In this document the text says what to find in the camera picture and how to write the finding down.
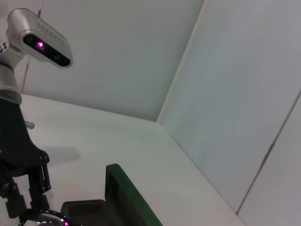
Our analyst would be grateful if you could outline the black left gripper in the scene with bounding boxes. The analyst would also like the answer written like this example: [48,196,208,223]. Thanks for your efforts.
[0,97,52,219]

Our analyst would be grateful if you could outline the black glasses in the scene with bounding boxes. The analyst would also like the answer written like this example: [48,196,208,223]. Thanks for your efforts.
[18,208,71,226]

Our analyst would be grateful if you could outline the green glasses case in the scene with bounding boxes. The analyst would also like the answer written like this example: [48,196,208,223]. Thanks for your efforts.
[60,163,164,226]

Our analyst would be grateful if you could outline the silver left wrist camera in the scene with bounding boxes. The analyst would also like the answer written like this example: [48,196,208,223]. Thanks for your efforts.
[6,8,72,69]

